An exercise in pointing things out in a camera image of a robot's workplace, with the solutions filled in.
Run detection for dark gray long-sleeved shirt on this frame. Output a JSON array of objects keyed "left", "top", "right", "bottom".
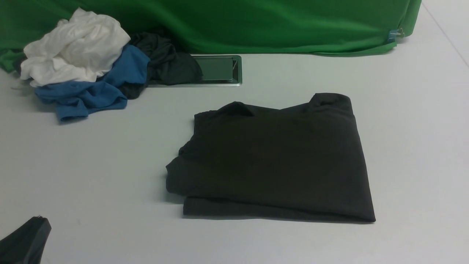
[{"left": 166, "top": 92, "right": 376, "bottom": 223}]

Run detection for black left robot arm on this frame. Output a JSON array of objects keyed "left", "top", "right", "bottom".
[{"left": 0, "top": 216, "right": 51, "bottom": 264}]

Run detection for crumpled dark teal garment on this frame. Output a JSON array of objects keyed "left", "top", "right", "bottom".
[{"left": 118, "top": 28, "right": 203, "bottom": 100}]

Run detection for green backdrop cloth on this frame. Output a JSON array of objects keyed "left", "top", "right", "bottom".
[{"left": 0, "top": 0, "right": 421, "bottom": 72}]

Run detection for crumpled blue garment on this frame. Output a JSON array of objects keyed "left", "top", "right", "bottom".
[{"left": 34, "top": 45, "right": 150, "bottom": 122}]

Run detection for crumpled white garment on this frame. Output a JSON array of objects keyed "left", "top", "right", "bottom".
[{"left": 20, "top": 8, "right": 130, "bottom": 87}]

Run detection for blue binder clip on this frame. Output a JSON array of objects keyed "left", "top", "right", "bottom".
[{"left": 387, "top": 28, "right": 406, "bottom": 43}]

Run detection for metal table cable hatch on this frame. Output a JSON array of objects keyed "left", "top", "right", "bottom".
[{"left": 147, "top": 52, "right": 242, "bottom": 87}]

